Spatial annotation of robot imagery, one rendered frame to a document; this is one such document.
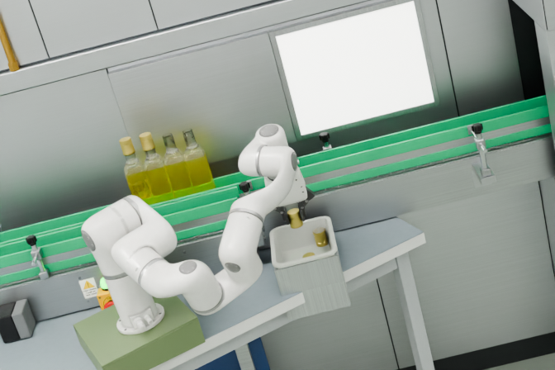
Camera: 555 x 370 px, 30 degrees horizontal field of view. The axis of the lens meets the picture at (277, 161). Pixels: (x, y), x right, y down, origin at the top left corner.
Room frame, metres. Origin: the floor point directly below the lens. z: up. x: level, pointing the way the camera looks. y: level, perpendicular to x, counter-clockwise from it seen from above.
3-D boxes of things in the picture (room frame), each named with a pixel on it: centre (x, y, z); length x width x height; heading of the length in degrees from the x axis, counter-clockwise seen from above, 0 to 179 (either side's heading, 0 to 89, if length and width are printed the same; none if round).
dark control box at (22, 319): (2.55, 0.82, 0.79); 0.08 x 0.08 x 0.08; 87
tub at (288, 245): (2.48, -0.01, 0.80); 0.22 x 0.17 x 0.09; 177
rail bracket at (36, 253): (2.57, 0.70, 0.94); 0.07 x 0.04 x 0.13; 177
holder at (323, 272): (2.50, -0.01, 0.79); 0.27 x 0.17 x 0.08; 177
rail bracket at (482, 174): (2.55, -0.54, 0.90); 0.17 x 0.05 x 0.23; 177
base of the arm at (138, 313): (2.30, 0.44, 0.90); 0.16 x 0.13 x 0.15; 16
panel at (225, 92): (2.83, -0.05, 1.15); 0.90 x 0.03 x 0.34; 87
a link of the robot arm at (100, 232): (2.32, 0.44, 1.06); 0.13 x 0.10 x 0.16; 123
